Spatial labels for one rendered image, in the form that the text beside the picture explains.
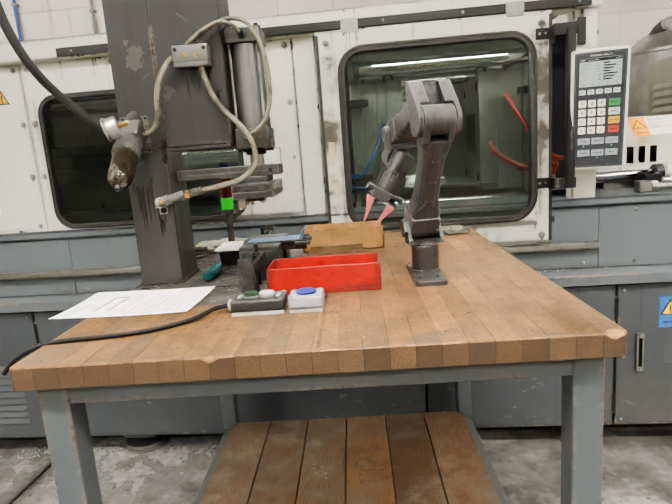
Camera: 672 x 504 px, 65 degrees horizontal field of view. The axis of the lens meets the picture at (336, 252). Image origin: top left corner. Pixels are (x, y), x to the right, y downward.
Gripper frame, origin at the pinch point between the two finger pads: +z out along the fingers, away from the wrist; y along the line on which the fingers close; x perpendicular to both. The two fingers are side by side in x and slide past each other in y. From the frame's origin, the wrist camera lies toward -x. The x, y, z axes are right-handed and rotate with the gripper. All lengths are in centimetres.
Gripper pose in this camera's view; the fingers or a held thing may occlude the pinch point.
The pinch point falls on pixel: (370, 222)
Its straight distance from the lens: 139.2
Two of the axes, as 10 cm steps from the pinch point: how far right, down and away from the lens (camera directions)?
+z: -4.4, 8.8, 2.1
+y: -8.9, -4.5, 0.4
